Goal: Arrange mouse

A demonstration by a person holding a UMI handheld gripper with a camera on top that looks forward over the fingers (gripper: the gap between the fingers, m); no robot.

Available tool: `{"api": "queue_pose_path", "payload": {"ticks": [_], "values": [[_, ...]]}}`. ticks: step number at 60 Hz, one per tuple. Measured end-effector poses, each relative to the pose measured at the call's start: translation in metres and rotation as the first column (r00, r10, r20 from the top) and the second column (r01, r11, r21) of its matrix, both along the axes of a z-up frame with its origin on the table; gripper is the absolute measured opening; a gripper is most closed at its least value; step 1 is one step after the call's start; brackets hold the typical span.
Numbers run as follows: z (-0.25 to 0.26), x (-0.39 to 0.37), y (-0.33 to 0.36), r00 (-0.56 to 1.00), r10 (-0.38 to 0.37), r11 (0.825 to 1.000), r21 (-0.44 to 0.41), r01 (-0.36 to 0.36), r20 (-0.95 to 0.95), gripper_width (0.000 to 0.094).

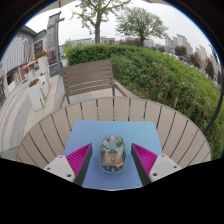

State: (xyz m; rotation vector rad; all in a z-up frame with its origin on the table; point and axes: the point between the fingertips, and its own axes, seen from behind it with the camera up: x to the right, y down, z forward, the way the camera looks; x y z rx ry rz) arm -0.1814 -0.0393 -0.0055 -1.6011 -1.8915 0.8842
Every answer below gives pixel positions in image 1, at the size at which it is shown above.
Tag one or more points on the blue mouse pad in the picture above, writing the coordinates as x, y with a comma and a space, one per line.
113, 128

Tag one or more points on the brown slatted outdoor chair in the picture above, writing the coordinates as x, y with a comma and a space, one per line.
88, 78

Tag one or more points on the tall white flower planter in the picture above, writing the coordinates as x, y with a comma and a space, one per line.
42, 65

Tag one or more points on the grey sign pylon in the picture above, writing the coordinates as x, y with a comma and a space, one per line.
53, 43

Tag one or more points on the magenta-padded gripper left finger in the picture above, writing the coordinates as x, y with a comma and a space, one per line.
79, 159

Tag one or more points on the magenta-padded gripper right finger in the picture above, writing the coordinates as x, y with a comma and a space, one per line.
146, 159

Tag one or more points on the dark curved parasol pole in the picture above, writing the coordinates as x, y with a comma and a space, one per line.
218, 100

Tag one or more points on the round-crowned green tree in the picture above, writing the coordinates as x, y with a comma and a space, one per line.
141, 23

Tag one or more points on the transparent teal computer mouse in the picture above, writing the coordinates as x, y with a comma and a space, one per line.
113, 154

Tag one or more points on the distant apartment towers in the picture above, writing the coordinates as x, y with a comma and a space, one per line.
190, 46

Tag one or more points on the grey striped facade building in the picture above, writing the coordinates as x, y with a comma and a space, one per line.
18, 55

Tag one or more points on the green hedge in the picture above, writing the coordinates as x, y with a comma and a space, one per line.
160, 76

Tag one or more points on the beige parasol canopy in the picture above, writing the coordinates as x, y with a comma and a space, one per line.
58, 4

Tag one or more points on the white planter with flowers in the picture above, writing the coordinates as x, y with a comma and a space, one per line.
35, 96

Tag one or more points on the slim-trunk green tree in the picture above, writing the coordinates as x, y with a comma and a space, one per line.
97, 30

